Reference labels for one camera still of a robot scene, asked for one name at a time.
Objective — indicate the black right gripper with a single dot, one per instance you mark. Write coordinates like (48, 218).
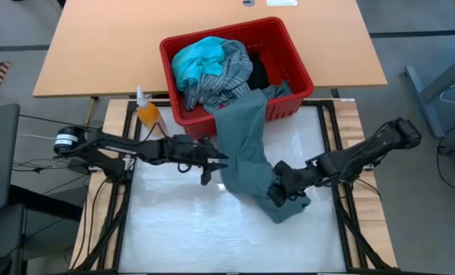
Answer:
(294, 177)

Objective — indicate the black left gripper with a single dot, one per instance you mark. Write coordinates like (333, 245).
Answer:
(189, 153)

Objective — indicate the grey-green garment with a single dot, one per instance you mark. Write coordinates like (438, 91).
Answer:
(242, 145)

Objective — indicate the turquoise shirt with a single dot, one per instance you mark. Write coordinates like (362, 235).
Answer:
(197, 61)

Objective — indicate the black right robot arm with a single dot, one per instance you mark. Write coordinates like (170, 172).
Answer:
(365, 153)

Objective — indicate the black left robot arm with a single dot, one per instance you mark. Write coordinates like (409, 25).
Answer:
(109, 147)

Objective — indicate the red plastic laundry bin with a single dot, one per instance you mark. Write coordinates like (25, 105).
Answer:
(281, 46)

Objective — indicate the grey striped garment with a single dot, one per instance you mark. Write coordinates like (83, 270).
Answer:
(227, 84)

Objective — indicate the orange spray bottle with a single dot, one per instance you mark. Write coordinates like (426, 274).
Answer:
(149, 114)

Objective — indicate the black garment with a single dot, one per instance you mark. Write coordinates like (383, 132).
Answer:
(258, 74)

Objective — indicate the grey desk grommet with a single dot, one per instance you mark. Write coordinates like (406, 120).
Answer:
(248, 2)

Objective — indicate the tan wooden desk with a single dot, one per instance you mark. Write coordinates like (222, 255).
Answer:
(97, 46)

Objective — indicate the white flat item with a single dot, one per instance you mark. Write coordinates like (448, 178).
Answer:
(281, 2)

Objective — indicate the grey metal desk leg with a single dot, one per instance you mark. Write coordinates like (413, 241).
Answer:
(422, 99)

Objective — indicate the dark grey panel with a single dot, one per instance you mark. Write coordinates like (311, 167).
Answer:
(0, 153)

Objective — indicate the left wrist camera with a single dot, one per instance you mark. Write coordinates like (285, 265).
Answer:
(205, 177)

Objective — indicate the black aluminium table frame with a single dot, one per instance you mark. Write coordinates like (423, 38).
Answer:
(342, 237)

